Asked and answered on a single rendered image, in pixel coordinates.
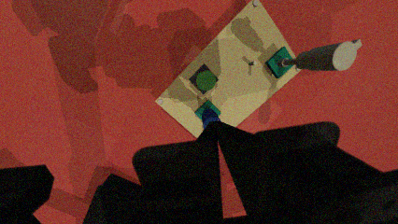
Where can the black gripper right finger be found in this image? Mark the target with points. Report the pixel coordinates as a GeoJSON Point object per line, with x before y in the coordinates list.
{"type": "Point", "coordinates": [248, 155]}

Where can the tan circuit board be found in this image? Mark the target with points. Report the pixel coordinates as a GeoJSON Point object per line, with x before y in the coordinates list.
{"type": "Point", "coordinates": [241, 68]}

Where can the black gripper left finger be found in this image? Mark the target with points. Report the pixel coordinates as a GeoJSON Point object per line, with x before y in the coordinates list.
{"type": "Point", "coordinates": [183, 160]}

